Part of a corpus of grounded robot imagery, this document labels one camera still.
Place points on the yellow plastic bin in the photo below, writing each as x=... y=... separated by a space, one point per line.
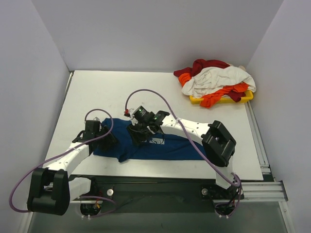
x=247 y=96

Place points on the dark red t-shirt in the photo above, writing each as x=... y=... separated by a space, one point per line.
x=184 y=75

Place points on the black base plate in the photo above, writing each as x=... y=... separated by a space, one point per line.
x=95 y=207

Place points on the white t-shirt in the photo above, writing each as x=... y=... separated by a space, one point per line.
x=212 y=79

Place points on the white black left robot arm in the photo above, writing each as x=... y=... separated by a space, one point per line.
x=51 y=189

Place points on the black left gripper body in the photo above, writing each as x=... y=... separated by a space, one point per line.
x=107 y=140

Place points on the aluminium mounting rail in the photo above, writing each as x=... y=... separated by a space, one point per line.
x=190 y=189

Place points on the blue Mickey Mouse t-shirt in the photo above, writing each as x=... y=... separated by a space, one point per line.
x=159 y=147

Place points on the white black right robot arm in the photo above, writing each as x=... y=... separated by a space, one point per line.
x=212 y=141

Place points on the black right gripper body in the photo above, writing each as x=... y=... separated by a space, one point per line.
x=138 y=135

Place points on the orange t-shirt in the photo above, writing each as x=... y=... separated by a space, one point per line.
x=210 y=99

